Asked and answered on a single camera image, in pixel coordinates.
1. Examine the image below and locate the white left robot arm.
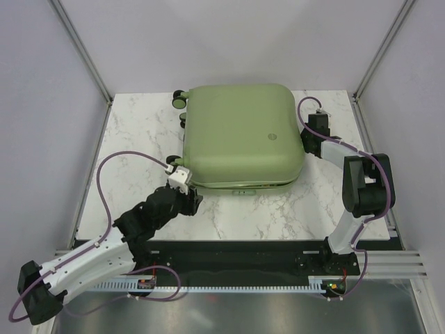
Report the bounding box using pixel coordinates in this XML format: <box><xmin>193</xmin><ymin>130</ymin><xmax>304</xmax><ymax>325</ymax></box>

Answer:
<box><xmin>17</xmin><ymin>185</ymin><xmax>203</xmax><ymax>325</ymax></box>

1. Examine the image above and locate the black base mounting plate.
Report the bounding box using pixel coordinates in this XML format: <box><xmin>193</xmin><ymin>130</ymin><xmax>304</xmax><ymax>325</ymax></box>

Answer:
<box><xmin>139</xmin><ymin>241</ymin><xmax>359</xmax><ymax>286</ymax></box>

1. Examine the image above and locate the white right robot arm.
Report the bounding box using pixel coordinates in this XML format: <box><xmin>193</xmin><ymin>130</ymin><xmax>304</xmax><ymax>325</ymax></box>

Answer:
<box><xmin>301</xmin><ymin>111</ymin><xmax>395</xmax><ymax>275</ymax></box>

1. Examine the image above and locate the green hard-shell suitcase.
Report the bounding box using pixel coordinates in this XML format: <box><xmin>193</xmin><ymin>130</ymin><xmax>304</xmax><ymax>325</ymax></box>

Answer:
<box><xmin>167</xmin><ymin>83</ymin><xmax>305</xmax><ymax>192</ymax></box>

